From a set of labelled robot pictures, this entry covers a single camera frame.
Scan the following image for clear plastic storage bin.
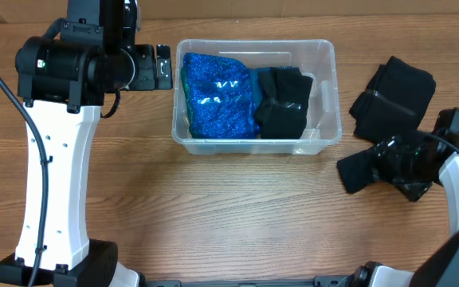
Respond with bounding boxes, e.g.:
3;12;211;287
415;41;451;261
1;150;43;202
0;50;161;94
172;39;342;155

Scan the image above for small black cloth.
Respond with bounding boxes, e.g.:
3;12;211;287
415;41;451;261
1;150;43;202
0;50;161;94
336;148;379;195

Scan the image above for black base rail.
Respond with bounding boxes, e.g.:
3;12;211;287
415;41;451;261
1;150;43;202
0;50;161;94
139;275;353;287

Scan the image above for large black garment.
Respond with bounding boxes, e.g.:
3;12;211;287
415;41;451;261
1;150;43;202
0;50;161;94
349;56;436;143

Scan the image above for blue denim jeans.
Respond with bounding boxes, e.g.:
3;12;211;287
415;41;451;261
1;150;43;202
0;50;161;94
249;66;300;108

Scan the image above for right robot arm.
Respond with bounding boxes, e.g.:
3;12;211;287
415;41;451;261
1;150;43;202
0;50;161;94
337;108;459;286

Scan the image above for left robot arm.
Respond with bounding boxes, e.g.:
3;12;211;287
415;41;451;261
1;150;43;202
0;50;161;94
0;0;172;286

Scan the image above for blue sequin cloth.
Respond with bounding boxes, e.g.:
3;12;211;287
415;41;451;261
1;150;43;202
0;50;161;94
180;53;257;140

